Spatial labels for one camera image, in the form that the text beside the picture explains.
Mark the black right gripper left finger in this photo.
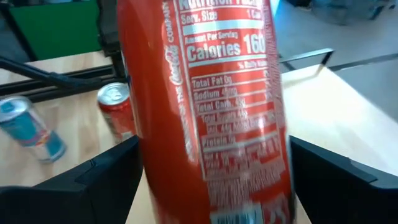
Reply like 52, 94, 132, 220
0, 134, 144, 224

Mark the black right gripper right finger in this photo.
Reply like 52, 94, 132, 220
288, 135, 398, 224

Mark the blue silver Red Bull can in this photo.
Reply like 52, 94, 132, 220
0, 95, 68, 164

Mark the red Coca-Cola can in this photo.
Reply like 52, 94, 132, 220
96, 82, 137, 144

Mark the orange-red Fanta can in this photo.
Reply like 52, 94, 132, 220
116, 0, 296, 224

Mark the green floor mat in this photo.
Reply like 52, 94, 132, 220
9, 0, 103, 62

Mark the wooden shelf black metal frame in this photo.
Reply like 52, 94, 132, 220
278, 48, 398, 177

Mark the black aluminium table frame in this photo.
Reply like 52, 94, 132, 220
0, 55, 130, 103

